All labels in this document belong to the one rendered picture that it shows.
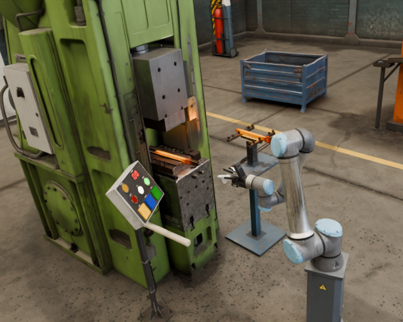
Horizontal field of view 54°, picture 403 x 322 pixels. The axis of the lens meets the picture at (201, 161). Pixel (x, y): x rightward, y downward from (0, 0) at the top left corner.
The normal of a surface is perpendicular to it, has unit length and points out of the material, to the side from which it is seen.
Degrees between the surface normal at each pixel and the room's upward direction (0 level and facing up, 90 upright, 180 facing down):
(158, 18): 90
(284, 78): 89
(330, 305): 90
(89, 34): 89
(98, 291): 0
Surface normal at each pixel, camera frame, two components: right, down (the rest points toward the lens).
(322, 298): -0.44, 0.46
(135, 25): 0.77, 0.22
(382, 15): -0.73, 0.39
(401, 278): -0.11, -0.88
